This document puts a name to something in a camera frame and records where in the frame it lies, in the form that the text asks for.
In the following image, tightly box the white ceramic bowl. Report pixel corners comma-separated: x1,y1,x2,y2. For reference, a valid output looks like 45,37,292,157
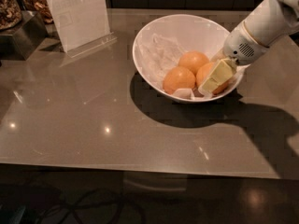
132,13,247,105

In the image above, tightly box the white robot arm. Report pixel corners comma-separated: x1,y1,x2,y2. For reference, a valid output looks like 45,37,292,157
198,0,299,97

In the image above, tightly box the clear acrylic sign stand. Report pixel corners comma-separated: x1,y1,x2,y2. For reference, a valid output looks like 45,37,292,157
47,0,117,58

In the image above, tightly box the white paper liner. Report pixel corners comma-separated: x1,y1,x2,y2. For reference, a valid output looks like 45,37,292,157
133,34,246,103

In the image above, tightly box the orange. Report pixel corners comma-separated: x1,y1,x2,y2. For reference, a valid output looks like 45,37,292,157
178,51,209,75
163,66,196,94
196,63,229,95

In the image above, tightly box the steel box stand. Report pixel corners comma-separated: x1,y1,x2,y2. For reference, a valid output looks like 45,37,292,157
0,11,48,61

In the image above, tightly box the glass jar of nuts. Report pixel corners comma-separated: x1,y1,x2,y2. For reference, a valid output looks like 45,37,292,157
0,0,22,30

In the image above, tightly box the tray of nuts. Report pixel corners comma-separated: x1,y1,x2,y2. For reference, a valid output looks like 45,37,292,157
22,0,53,24

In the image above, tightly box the black floor cable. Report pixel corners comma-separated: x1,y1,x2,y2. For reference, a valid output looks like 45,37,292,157
31,184,148,224

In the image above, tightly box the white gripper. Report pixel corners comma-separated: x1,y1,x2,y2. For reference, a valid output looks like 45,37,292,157
198,21,268,95

